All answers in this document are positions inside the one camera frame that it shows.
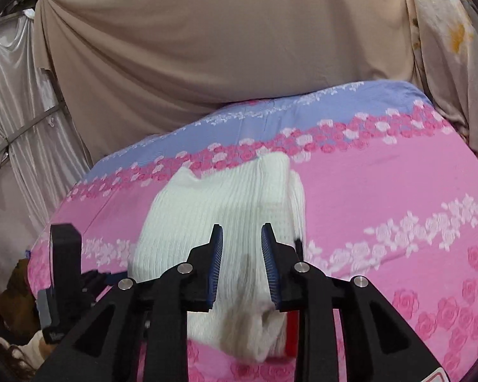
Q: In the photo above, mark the beige backdrop cloth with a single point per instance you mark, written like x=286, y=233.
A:
x=203, y=47

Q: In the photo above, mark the white cloth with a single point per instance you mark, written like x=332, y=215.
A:
x=28, y=350

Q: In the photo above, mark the white satin curtain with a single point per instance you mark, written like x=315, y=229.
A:
x=24, y=107

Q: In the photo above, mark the white knit sweater red trim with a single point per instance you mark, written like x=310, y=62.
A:
x=223, y=207

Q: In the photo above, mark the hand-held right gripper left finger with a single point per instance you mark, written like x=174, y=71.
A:
x=216, y=262

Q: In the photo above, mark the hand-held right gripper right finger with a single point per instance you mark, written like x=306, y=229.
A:
x=270, y=262

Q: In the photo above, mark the brown cloth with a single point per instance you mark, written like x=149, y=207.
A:
x=18, y=294

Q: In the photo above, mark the pale floral curtain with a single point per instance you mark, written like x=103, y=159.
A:
x=446, y=47

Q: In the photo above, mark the pink and blue floral blanket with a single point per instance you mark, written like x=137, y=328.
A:
x=382, y=191

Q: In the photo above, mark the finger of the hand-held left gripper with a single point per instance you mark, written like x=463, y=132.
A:
x=97, y=277

